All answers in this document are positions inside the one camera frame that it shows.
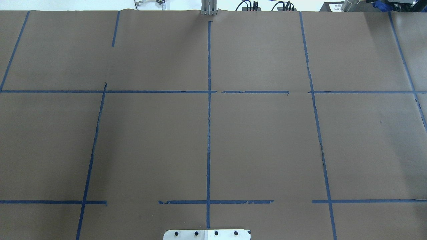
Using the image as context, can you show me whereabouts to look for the brown paper table cover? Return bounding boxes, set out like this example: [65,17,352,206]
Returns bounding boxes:
[0,9,426,240]

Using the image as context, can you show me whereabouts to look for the silver metal mounting plate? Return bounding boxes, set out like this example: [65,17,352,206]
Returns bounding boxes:
[163,229,252,240]

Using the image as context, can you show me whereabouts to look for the short blue tape strip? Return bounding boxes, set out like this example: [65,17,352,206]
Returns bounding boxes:
[111,11,121,47]

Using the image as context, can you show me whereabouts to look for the black device with white label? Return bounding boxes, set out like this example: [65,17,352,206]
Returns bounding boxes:
[319,0,370,12]

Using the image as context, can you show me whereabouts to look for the silver metal cylinder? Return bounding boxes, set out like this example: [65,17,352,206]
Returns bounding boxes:
[341,0,360,12]

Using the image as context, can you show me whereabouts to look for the far left blue tape line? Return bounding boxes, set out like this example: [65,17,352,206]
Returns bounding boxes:
[1,11,30,92]

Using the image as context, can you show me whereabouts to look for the grey aluminium profile post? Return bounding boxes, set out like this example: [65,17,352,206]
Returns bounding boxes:
[201,0,218,16]

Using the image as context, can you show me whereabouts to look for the black cable connector box left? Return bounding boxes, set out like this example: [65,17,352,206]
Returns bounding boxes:
[235,0,261,12]

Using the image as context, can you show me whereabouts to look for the black cable connector box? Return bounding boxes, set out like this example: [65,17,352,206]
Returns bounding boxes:
[271,0,297,12]
[235,0,261,12]

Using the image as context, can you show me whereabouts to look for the small metal bracket parts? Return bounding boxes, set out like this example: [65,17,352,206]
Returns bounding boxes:
[134,0,168,11]

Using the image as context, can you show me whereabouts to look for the black cable connector box right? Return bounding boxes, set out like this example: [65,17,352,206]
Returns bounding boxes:
[271,0,297,12]

